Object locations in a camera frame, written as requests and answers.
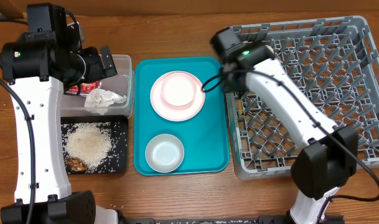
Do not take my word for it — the white napkin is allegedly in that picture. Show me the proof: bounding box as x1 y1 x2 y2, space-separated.
84 88 127 115

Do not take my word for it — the white rice pile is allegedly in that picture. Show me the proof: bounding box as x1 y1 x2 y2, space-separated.
63 123 112 168

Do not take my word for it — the grey dishwasher rack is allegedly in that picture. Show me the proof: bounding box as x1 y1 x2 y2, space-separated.
227 16 379 180

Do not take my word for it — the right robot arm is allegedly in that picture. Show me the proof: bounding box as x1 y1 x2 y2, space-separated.
210 27 358 223

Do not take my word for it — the teal serving tray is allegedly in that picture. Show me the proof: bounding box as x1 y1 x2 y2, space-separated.
133 57 230 176

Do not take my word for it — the black plastic tray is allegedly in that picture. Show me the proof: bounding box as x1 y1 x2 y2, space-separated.
61 115 129 175

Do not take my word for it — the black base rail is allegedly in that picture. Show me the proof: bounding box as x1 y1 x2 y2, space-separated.
117 214 345 224

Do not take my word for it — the brown food scrap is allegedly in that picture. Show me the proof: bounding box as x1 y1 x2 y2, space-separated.
66 157 87 172

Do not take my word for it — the white paper cup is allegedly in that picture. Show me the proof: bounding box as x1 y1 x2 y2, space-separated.
265 45 274 54

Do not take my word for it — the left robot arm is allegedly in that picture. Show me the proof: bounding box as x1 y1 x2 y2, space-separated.
0 3 125 223

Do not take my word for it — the clear plastic bin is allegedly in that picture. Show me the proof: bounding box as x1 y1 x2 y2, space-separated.
61 55 134 118

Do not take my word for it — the grey small bowl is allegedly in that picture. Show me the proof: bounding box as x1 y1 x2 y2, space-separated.
145 134 185 173

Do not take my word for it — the wooden chopstick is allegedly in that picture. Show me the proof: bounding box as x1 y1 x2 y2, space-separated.
237 100 243 116

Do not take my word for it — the small pink bowl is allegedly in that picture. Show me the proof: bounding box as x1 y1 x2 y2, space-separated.
161 72 196 106

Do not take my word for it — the large pink plate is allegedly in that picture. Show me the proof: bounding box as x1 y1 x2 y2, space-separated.
150 71 205 121

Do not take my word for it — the red foil snack wrapper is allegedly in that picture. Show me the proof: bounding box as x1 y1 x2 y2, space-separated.
66 81 101 95

